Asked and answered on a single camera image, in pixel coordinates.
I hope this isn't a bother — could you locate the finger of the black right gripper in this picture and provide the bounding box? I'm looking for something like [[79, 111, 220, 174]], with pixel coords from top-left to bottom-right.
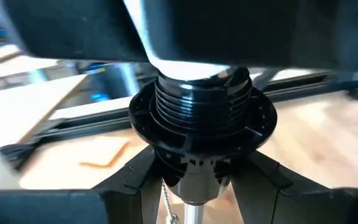
[[141, 0, 358, 73], [0, 0, 150, 63]]

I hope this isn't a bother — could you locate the black aluminium table frame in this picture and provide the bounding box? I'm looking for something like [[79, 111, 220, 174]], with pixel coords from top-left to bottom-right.
[[0, 68, 358, 171]]

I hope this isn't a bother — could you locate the light wood desk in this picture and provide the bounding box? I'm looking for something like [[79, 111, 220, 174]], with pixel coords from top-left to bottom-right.
[[0, 73, 89, 175]]

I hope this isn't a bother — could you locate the small blue white device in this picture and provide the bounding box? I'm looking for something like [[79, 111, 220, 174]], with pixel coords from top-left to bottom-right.
[[88, 91, 113, 104]]

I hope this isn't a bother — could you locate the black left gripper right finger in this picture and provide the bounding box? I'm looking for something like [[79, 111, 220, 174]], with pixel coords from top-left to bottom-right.
[[228, 151, 358, 224]]

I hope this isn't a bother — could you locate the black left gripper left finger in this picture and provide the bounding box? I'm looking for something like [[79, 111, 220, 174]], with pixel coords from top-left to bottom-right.
[[0, 145, 165, 224]]

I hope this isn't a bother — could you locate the wooden base lamp black socket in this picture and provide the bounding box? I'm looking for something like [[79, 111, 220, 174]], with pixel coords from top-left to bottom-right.
[[128, 67, 278, 224]]

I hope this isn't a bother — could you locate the orange sticky note pad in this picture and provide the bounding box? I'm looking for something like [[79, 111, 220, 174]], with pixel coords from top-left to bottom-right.
[[78, 139, 134, 169]]

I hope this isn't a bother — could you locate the white reflector lightbulb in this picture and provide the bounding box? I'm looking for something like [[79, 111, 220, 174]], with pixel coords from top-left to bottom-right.
[[122, 0, 231, 82]]

